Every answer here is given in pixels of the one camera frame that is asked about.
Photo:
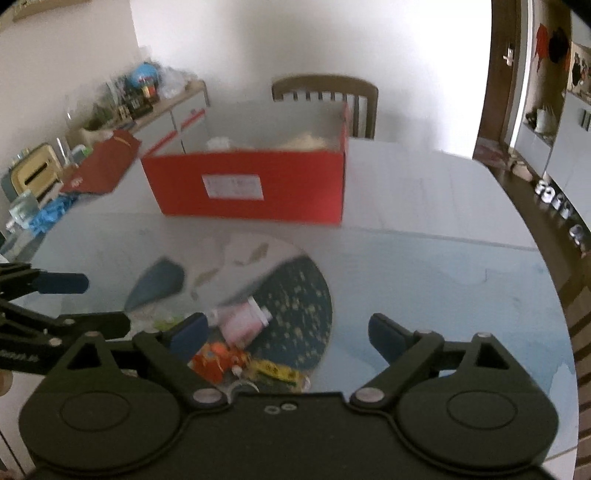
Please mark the white cloth packet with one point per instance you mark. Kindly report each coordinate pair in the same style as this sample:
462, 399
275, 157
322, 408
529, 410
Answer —
217, 142

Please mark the blue globe toy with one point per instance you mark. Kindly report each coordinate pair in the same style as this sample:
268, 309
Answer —
143, 74

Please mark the brown door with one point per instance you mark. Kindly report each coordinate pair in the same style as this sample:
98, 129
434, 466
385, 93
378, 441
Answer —
498, 101

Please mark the wooden chair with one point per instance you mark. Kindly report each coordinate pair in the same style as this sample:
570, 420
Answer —
323, 85
579, 332

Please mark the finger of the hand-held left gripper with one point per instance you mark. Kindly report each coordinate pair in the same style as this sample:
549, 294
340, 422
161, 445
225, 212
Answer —
101, 323
64, 283

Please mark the red cardboard box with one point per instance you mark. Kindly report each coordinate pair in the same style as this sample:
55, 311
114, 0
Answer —
277, 194

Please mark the white shoe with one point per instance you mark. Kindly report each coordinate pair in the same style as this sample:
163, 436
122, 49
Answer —
579, 234
545, 191
565, 208

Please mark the beige slippers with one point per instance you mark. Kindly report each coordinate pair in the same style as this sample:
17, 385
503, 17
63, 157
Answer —
522, 170

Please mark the red label bottle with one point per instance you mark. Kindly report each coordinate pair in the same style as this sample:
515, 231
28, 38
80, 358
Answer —
150, 91

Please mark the red box lid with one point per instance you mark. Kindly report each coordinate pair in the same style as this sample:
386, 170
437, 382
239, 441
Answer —
101, 166

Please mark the yellow packet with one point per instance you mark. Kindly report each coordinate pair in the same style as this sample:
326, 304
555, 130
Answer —
277, 370

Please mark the blue gloves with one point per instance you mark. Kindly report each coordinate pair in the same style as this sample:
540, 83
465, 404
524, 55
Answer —
51, 214

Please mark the clear plastic bag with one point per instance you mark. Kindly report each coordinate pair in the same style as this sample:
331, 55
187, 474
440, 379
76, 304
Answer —
173, 83

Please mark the yellow and teal tissue box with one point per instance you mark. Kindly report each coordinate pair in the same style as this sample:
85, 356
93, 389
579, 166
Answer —
37, 170

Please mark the white sideboard cabinet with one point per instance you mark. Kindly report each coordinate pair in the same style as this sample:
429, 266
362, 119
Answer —
184, 104

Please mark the white wall cabinet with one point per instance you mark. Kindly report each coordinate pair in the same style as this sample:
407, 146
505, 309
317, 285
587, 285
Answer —
568, 157

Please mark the patterned door mat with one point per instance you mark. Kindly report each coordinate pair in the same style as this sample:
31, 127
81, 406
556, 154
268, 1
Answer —
489, 154

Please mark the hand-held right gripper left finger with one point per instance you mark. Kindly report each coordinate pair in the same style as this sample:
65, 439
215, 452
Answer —
189, 334

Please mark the orange toy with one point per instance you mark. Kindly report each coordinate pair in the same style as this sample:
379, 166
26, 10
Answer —
217, 360

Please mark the brown paper bag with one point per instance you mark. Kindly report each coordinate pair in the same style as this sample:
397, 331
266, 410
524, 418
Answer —
90, 134

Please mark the pink tube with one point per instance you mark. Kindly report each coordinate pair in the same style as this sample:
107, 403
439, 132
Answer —
240, 323

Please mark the red and black hanging ornament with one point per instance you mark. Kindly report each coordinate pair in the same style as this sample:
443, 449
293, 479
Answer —
551, 46

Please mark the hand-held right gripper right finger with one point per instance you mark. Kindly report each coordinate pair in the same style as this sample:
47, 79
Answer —
388, 334

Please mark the white container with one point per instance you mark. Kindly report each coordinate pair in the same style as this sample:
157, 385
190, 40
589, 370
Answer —
545, 119

